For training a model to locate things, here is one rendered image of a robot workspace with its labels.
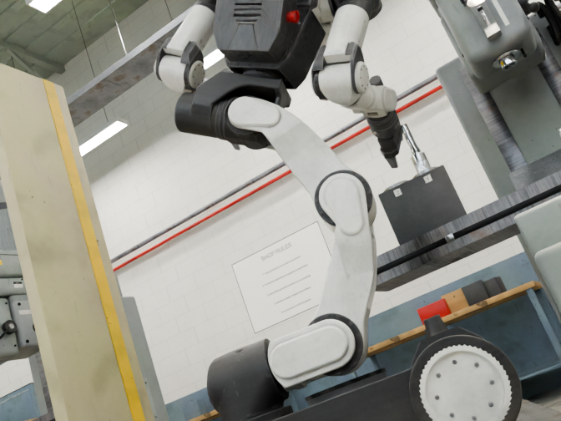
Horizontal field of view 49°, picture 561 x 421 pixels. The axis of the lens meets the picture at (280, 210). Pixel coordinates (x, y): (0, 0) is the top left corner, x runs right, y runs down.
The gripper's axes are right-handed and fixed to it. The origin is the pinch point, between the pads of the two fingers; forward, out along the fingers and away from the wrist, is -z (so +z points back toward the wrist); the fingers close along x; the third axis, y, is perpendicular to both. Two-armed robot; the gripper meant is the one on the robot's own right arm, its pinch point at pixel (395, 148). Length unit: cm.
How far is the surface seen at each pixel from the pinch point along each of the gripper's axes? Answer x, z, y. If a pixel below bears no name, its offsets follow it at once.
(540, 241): -36, 8, -45
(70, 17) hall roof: 392, -225, 565
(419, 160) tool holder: -1.8, -4.7, -7.0
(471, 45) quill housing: 24.4, 16.5, -23.3
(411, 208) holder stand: -18.1, -6.6, -6.4
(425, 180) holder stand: -9.8, -4.0, -10.2
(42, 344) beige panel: -78, -2, 115
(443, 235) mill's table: -28.5, -3.9, -18.2
